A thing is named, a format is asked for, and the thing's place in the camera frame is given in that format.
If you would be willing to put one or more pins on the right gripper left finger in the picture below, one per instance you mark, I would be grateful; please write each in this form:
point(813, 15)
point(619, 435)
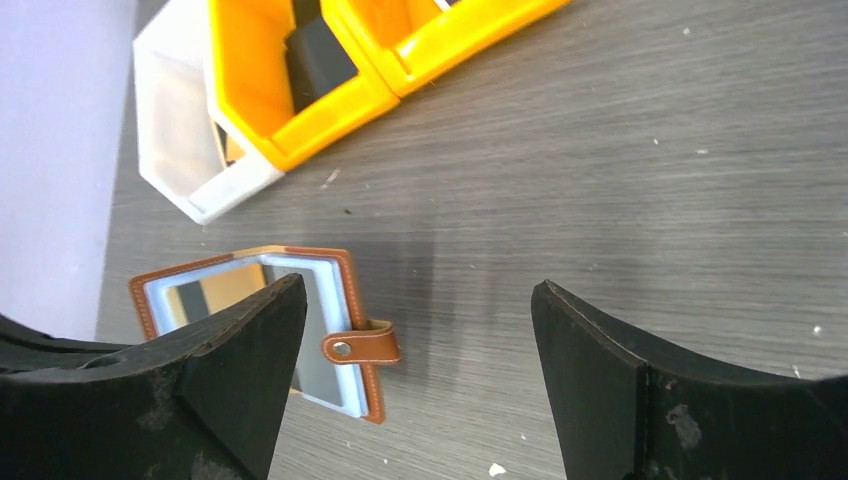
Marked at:
point(205, 401)

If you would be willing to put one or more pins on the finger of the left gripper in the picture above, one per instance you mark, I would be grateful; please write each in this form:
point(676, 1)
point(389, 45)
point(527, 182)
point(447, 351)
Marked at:
point(24, 349)

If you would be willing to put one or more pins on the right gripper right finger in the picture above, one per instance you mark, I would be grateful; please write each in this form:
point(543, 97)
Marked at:
point(628, 404)

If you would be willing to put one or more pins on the brown leather card holder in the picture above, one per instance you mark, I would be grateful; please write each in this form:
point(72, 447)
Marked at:
point(341, 349)

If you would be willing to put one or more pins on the white plastic bin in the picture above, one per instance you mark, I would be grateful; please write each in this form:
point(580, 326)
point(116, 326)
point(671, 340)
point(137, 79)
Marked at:
point(188, 150)

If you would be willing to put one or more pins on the black wallet in bin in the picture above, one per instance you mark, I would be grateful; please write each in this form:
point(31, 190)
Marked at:
point(316, 62)

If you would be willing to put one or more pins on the yellow bin with black item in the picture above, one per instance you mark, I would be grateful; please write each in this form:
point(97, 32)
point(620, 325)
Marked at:
point(253, 90)

